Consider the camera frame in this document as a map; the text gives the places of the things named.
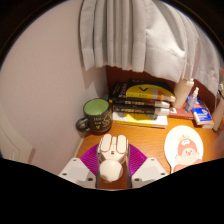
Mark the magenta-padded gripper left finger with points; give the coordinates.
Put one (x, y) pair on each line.
(75, 171)

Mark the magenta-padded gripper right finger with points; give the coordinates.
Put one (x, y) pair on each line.
(150, 170)

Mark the white computer mouse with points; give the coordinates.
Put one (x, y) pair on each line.
(111, 166)

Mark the white cartoon-print mouse pad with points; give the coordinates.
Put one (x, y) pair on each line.
(183, 146)

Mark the yellow and white book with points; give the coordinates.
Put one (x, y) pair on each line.
(140, 120)

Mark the dark mug with green inside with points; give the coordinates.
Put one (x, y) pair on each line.
(98, 120)

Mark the black book with white pages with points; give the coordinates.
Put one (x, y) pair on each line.
(140, 110)

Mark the red-brown book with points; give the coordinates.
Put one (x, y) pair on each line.
(180, 113)

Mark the thin black book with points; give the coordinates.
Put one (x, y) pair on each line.
(140, 102)

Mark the blue book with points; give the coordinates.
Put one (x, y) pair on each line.
(202, 115)

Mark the clear spray bottle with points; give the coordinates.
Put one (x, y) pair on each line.
(190, 101)

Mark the black and yellow book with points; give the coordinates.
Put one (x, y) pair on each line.
(146, 90)

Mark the cream lidded tumbler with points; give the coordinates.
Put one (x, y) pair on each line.
(182, 93)

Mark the cream ceramic pitcher vase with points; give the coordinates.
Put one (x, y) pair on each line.
(218, 115)

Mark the white pleated curtain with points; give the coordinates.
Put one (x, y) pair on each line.
(140, 33)

